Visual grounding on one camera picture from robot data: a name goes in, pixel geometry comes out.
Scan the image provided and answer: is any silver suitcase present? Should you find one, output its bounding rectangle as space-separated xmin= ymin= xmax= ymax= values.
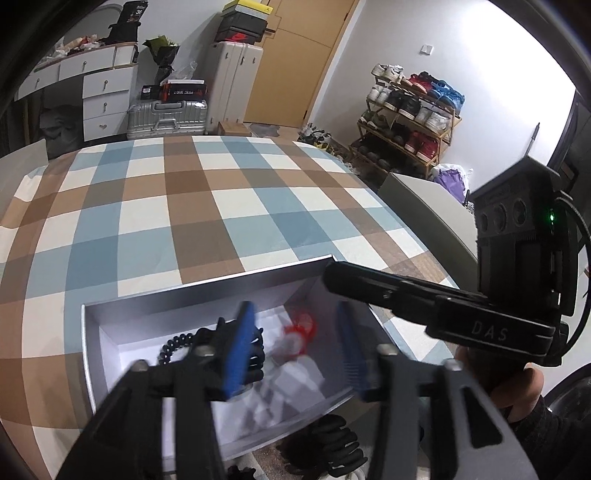
xmin=126 ymin=98 xmax=210 ymax=141

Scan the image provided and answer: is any black coil hair tie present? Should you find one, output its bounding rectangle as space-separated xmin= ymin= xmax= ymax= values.
xmin=158 ymin=318 xmax=267 ymax=386

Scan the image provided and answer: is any white suitcase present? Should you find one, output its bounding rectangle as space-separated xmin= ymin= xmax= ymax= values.
xmin=204 ymin=41 xmax=265 ymax=136

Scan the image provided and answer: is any loose pile of shoes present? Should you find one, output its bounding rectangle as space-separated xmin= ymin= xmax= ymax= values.
xmin=297 ymin=121 xmax=354 ymax=164

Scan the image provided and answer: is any wooden shoe rack with shoes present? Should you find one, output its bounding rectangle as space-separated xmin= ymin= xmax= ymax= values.
xmin=359 ymin=63 xmax=465 ymax=172

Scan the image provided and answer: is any clear plastic bag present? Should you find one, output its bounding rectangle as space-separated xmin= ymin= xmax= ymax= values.
xmin=174 ymin=61 xmax=200 ymax=83

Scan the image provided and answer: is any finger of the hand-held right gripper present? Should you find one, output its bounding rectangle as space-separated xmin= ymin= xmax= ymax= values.
xmin=322 ymin=261 xmax=488 ymax=319

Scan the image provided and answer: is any large black claw hair clip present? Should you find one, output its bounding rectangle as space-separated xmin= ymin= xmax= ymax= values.
xmin=277 ymin=413 xmax=370 ymax=480

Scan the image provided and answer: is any clutter of small packets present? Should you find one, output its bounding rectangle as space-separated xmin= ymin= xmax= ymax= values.
xmin=43 ymin=33 xmax=112 ymax=60

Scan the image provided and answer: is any grey padded stool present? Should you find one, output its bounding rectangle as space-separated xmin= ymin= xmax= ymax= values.
xmin=379 ymin=172 xmax=482 ymax=265
xmin=0 ymin=137 xmax=49 ymax=180

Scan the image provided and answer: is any wooden door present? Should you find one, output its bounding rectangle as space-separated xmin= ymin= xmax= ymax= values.
xmin=243 ymin=0 xmax=362 ymax=130

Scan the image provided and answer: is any dark grey bag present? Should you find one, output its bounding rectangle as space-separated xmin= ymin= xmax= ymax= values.
xmin=39 ymin=105 xmax=85 ymax=149

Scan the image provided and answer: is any white tissue paper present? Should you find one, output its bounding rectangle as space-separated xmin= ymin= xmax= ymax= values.
xmin=217 ymin=314 xmax=326 ymax=432

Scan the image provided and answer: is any person's right hand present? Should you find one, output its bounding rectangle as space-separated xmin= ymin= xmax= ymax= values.
xmin=455 ymin=345 xmax=546 ymax=424

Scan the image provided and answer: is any red bead bracelet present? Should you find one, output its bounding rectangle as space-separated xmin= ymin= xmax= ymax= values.
xmin=279 ymin=310 xmax=320 ymax=357

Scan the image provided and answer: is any black wrapped bouquet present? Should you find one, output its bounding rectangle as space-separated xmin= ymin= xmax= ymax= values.
xmin=141 ymin=37 xmax=182 ymax=87

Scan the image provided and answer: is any black cable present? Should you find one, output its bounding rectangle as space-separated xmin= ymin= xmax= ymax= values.
xmin=551 ymin=193 xmax=586 ymax=356

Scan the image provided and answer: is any grey cardboard box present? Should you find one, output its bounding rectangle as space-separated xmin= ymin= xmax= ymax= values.
xmin=81 ymin=254 xmax=399 ymax=461

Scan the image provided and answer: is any grey doormat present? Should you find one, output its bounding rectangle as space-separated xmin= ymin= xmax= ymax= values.
xmin=249 ymin=122 xmax=283 ymax=139

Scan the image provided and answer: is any checkered tablecloth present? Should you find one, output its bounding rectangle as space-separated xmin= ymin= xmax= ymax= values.
xmin=0 ymin=135 xmax=462 ymax=480

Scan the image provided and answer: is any small brown cardboard box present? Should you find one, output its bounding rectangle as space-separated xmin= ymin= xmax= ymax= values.
xmin=217 ymin=120 xmax=253 ymax=137

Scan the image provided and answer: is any yellow shoe box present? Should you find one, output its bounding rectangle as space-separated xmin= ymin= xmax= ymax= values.
xmin=222 ymin=0 xmax=274 ymax=13

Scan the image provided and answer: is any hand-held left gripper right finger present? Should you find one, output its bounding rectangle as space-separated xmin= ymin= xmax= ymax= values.
xmin=336 ymin=301 xmax=541 ymax=480

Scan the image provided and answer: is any black paper bag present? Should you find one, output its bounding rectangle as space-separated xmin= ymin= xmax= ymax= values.
xmin=107 ymin=0 xmax=150 ymax=47

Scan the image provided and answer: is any person's right forearm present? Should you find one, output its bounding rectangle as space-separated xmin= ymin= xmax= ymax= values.
xmin=508 ymin=394 xmax=591 ymax=480

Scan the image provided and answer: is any purple plastic bag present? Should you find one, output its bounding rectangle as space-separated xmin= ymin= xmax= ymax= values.
xmin=433 ymin=163 xmax=475 ymax=205

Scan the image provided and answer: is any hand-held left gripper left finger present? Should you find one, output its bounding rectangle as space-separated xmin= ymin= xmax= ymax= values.
xmin=55 ymin=302 xmax=259 ymax=480

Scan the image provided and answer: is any white drawer dresser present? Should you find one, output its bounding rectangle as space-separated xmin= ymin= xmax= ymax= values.
xmin=15 ymin=41 xmax=140 ymax=144

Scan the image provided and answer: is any red and black shoe box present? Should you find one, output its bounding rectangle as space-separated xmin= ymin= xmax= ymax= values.
xmin=215 ymin=25 xmax=267 ymax=44

